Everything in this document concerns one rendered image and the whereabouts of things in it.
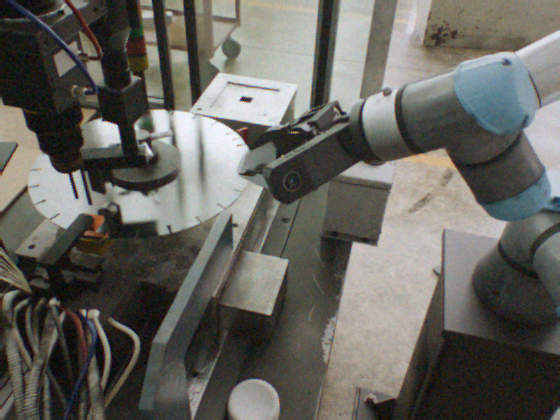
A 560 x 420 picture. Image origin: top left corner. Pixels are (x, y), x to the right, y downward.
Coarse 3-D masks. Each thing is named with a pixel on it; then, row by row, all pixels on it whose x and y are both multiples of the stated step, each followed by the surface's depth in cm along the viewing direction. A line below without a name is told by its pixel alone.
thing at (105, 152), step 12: (120, 132) 66; (132, 132) 66; (132, 144) 67; (84, 156) 67; (96, 156) 67; (108, 156) 67; (120, 156) 68; (132, 156) 68; (144, 156) 68; (84, 168) 68; (96, 168) 68; (108, 168) 68; (120, 168) 69; (96, 180) 69; (96, 192) 71
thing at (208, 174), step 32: (96, 128) 87; (160, 128) 87; (192, 128) 88; (224, 128) 88; (192, 160) 81; (224, 160) 81; (32, 192) 73; (64, 192) 74; (128, 192) 74; (160, 192) 74; (192, 192) 75; (224, 192) 75; (64, 224) 69; (128, 224) 69; (160, 224) 69; (192, 224) 69
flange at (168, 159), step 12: (156, 144) 82; (168, 144) 82; (156, 156) 78; (168, 156) 79; (180, 156) 80; (132, 168) 77; (144, 168) 77; (156, 168) 77; (168, 168) 77; (120, 180) 75; (132, 180) 75; (144, 180) 75; (156, 180) 75
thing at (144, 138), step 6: (138, 132) 76; (144, 132) 76; (162, 132) 77; (168, 132) 78; (138, 138) 75; (144, 138) 75; (150, 138) 76; (156, 138) 77; (162, 138) 78; (108, 144) 74; (114, 144) 75; (120, 144) 75; (144, 144) 75; (150, 144) 77; (150, 150) 77; (150, 156) 73
